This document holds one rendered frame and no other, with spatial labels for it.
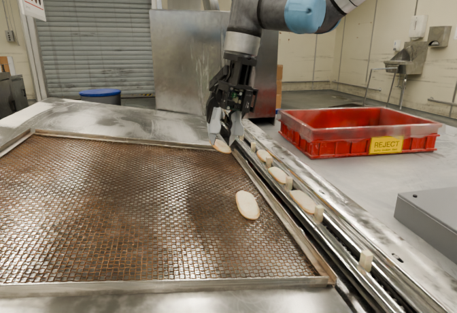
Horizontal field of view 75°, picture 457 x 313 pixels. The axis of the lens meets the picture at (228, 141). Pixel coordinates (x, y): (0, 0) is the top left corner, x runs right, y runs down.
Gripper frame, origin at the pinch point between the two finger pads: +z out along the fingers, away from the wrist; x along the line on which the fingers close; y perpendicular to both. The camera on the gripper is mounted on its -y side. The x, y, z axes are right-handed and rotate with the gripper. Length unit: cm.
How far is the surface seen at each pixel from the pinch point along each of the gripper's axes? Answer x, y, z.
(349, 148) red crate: 47.7, -5.2, 1.8
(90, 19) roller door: -50, -700, -46
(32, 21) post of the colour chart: -53, -81, -19
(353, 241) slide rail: 13.1, 33.2, 6.6
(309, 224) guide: 8.0, 27.7, 6.6
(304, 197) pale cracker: 13.4, 18.5, 6.2
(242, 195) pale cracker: -3.0, 21.0, 4.1
